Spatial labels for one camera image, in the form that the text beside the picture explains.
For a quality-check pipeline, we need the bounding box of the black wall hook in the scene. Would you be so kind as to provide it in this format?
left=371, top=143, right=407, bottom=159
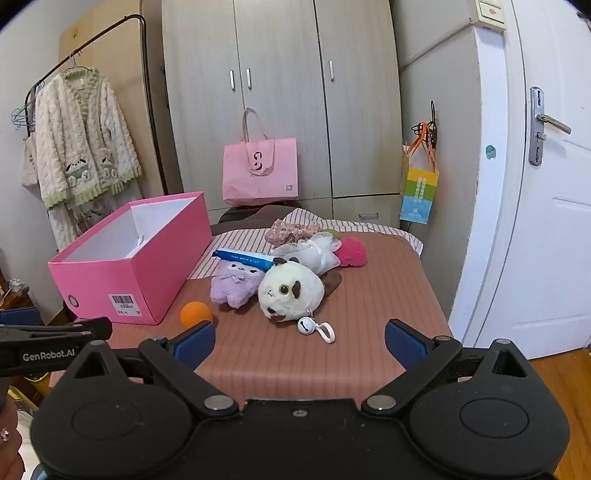
left=427, top=100, right=439, bottom=148

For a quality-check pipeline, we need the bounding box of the pink tote bag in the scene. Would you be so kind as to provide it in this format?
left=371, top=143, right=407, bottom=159
left=222, top=107, right=300, bottom=207

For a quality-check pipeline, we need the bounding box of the person's left hand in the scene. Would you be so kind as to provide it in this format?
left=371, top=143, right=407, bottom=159
left=0, top=406, right=25, bottom=480

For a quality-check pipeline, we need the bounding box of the grey wooden wardrobe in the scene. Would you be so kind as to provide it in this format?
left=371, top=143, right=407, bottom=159
left=161, top=0, right=407, bottom=222

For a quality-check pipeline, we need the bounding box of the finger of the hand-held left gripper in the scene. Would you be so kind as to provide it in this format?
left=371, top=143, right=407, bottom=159
left=0, top=317, right=113, bottom=344
left=0, top=307, right=44, bottom=326

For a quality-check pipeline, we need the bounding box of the black clothes rack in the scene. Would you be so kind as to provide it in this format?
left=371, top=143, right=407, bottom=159
left=25, top=14, right=167, bottom=195

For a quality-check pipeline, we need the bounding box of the silver door handle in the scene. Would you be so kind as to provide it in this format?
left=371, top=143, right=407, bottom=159
left=529, top=87, right=572, bottom=167

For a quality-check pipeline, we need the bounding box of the light wood cabinet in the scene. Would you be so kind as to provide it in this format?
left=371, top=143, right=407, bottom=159
left=59, top=0, right=167, bottom=199

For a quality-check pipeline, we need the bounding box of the pink floral scrunchie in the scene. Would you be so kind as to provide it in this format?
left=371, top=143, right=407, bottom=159
left=264, top=219, right=324, bottom=245

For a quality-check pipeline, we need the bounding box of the pink strawberry plush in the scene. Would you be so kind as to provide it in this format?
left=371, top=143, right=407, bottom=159
left=323, top=228, right=369, bottom=268

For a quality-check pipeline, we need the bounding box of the blue white wet wipes pack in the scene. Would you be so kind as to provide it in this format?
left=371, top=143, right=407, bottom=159
left=212, top=248, right=278, bottom=272

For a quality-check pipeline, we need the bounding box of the white door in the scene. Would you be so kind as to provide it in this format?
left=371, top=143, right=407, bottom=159
left=448, top=0, right=591, bottom=361

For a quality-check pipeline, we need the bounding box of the beige light switch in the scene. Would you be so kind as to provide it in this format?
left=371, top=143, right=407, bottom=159
left=475, top=0, right=506, bottom=24

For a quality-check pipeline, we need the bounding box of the white mesh bath pouf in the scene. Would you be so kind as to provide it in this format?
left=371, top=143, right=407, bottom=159
left=272, top=233, right=342, bottom=273

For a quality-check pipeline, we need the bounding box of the colourful paper bag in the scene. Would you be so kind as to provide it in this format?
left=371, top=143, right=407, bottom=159
left=399, top=122, right=440, bottom=225

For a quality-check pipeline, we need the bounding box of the cream canvas tote bag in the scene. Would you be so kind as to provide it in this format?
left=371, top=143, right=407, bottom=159
left=19, top=134, right=40, bottom=188

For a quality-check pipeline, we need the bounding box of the pink cardboard box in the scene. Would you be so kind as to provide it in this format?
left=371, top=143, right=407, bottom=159
left=47, top=191, right=214, bottom=325

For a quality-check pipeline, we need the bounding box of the black stool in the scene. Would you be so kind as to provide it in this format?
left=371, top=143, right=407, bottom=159
left=218, top=199, right=303, bottom=224

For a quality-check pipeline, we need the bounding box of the orange ball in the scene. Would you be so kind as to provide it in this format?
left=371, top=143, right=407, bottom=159
left=180, top=301, right=214, bottom=329

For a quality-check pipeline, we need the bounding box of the thin wire hanger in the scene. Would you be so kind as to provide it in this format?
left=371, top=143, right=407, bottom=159
left=11, top=80, right=44, bottom=134

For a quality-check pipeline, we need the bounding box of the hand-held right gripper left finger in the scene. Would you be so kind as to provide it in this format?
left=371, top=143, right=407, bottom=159
left=65, top=320, right=241, bottom=416

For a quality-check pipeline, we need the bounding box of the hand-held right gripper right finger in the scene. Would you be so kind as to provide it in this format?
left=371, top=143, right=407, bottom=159
left=360, top=318, right=539, bottom=416

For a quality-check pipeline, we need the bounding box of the purple plush toy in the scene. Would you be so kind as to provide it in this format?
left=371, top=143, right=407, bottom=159
left=210, top=259, right=266, bottom=309

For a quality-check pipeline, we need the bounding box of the white bell charm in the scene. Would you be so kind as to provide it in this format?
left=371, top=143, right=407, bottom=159
left=297, top=314, right=337, bottom=344

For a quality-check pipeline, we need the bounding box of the white fleece robe green trim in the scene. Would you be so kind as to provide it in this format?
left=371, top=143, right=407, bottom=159
left=33, top=67, right=143, bottom=250

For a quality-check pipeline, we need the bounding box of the small brown soft item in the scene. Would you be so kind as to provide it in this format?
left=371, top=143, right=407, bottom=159
left=318, top=269, right=343, bottom=295

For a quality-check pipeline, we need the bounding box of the white panda plush toy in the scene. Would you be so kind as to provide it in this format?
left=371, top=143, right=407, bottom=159
left=257, top=258, right=325, bottom=323

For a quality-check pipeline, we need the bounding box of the wooden nightstand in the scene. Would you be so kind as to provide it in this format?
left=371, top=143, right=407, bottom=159
left=0, top=277, right=38, bottom=324

